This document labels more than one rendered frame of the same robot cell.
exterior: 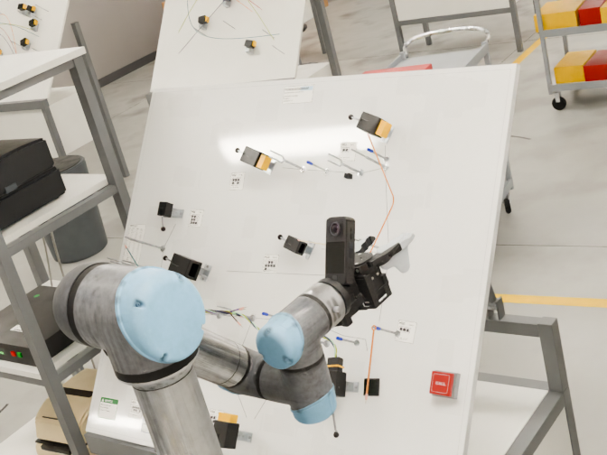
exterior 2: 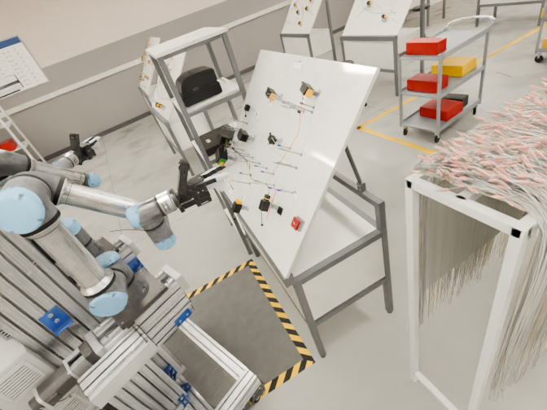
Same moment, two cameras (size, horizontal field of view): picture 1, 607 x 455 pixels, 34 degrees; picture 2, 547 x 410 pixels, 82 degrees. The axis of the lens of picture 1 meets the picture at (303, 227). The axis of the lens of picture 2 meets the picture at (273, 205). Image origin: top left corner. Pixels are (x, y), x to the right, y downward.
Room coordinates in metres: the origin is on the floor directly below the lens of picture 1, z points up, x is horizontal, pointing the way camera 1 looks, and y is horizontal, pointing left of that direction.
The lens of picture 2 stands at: (0.86, -0.80, 2.07)
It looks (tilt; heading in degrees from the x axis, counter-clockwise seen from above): 36 degrees down; 35
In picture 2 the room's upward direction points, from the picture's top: 19 degrees counter-clockwise
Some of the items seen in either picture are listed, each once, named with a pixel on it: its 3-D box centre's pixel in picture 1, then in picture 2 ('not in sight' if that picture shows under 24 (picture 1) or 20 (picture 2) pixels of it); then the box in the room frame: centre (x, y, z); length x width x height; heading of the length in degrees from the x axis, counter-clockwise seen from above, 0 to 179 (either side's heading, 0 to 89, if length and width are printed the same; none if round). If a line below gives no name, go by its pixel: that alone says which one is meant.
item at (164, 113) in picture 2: not in sight; (179, 107); (4.41, 2.73, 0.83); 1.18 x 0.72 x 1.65; 54
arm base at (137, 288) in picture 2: not in sight; (125, 287); (1.27, 0.34, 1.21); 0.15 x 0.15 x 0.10
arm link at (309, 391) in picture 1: (300, 384); (159, 231); (1.39, 0.07, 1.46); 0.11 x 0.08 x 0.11; 47
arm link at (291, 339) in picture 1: (293, 333); (146, 212); (1.37, 0.06, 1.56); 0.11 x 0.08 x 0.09; 137
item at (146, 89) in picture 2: not in sight; (158, 86); (5.81, 4.42, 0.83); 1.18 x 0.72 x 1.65; 52
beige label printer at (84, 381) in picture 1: (87, 416); not in sight; (2.73, 0.81, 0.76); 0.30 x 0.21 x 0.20; 143
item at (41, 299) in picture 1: (39, 324); (216, 139); (2.76, 0.85, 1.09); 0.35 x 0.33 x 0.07; 49
